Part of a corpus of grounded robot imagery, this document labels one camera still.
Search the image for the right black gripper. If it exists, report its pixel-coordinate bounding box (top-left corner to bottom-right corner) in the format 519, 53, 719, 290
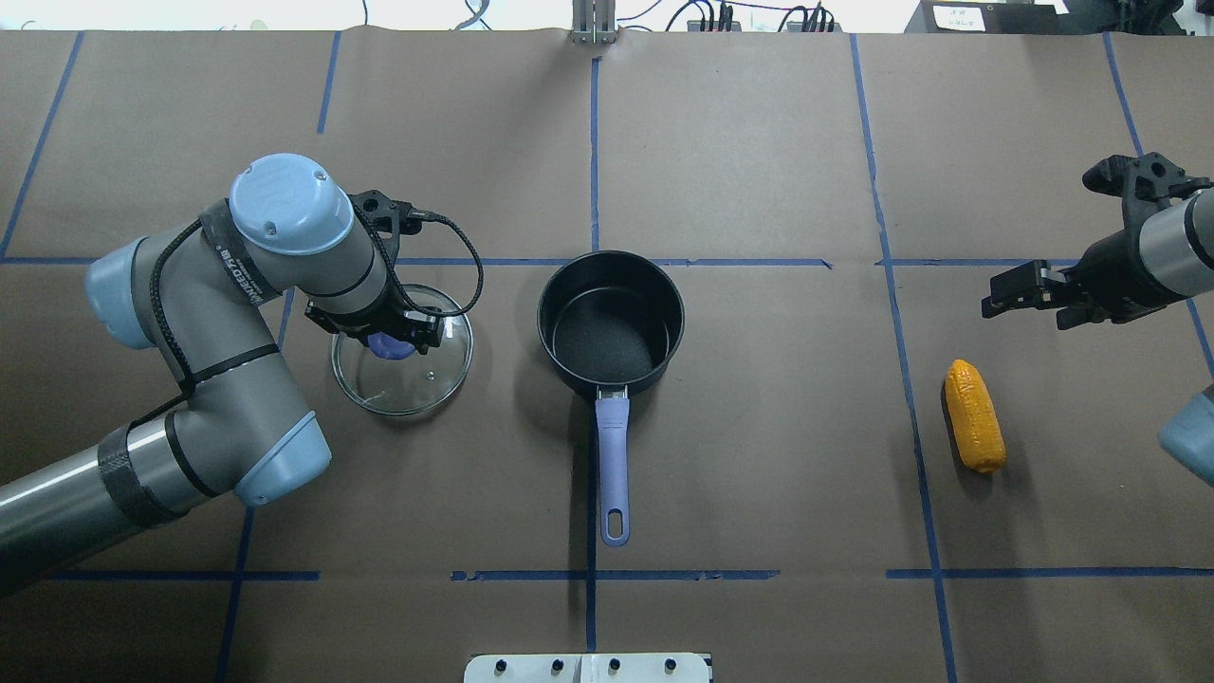
981, 229, 1163, 330

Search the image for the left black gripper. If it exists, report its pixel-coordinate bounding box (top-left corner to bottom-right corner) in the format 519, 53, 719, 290
304, 289, 444, 358

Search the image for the glass pot lid blue knob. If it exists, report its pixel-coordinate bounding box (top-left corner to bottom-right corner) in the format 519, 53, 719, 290
330, 315, 473, 416

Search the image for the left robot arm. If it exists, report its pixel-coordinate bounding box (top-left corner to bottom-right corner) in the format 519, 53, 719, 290
1, 153, 450, 596

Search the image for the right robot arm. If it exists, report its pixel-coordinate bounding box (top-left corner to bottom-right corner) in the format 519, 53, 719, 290
981, 187, 1213, 330

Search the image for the yellow corn cob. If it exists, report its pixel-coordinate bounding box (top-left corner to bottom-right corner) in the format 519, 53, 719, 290
944, 359, 1006, 476

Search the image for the dark blue saucepan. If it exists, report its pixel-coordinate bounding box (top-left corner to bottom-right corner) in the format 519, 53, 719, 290
537, 250, 685, 547

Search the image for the black box white label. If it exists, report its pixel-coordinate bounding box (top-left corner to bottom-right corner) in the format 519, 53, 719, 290
903, 1, 1065, 35

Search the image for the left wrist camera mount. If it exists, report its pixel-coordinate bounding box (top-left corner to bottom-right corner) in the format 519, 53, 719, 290
348, 190, 422, 237

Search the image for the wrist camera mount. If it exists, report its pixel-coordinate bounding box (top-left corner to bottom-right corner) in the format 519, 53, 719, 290
348, 190, 422, 237
1080, 153, 1212, 230

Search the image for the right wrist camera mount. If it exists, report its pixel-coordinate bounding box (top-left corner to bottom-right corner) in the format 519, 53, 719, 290
1080, 153, 1212, 230

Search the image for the left black camera cable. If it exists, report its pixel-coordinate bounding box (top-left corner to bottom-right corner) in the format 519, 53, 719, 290
151, 204, 486, 428

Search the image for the aluminium frame post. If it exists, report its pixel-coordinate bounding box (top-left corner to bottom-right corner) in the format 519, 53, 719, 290
569, 0, 618, 45

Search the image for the white pedestal column base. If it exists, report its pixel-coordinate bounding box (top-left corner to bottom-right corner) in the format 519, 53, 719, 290
463, 651, 715, 682

